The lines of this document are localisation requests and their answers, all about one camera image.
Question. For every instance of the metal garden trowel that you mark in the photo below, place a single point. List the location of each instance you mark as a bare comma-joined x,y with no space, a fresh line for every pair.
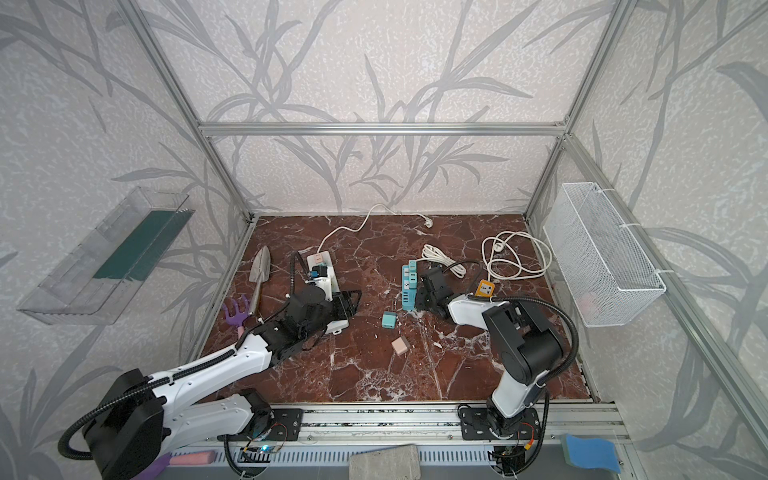
260,273

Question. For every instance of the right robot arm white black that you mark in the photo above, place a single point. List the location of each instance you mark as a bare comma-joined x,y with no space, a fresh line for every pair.
535,339

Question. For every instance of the white multicolour power strip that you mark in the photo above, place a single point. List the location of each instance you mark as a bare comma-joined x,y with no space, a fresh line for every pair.
323,273

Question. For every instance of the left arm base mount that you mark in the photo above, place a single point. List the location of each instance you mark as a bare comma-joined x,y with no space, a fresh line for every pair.
282,425

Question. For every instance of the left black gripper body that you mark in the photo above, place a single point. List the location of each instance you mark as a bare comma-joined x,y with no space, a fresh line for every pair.
327,312

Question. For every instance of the purple pink hand rake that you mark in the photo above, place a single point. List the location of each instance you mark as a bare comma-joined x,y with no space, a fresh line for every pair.
236,312

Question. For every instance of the blue sponge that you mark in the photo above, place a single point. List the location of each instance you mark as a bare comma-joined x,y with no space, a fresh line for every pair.
590,454

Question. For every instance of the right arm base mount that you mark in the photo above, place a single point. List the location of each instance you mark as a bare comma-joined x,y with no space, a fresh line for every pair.
480,423

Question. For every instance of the clear plastic wall tray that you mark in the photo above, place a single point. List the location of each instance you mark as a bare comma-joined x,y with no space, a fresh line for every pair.
96,281

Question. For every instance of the blue power strip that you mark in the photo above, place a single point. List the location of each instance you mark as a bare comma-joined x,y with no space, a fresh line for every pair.
408,297

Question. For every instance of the orange power strip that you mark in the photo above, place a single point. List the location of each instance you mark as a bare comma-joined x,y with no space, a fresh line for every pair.
485,289

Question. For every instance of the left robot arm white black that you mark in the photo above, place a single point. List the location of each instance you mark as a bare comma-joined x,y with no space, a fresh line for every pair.
142,418

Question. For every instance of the grey sponge block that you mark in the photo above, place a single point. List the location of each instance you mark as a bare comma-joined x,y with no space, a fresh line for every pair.
396,463

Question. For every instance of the purple pink brush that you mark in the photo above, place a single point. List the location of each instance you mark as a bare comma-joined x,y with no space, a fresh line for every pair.
183,460

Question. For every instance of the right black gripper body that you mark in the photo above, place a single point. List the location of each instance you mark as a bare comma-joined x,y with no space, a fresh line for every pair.
423,302

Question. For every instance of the white wire mesh basket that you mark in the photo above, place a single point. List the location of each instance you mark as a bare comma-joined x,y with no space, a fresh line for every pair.
609,276

